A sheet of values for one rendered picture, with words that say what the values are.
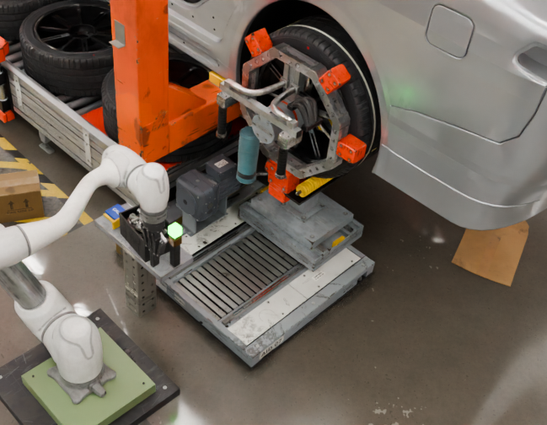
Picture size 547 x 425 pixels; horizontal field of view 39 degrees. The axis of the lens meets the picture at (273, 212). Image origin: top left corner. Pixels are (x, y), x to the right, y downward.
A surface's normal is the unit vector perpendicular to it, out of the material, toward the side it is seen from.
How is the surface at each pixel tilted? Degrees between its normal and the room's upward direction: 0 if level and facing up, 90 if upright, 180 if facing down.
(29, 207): 90
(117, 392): 1
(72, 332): 6
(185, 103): 90
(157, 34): 90
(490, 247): 2
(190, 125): 90
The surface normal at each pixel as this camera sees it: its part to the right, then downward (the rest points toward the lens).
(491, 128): -0.63, 0.48
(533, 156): -0.11, 0.67
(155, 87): 0.72, 0.52
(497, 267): 0.11, -0.73
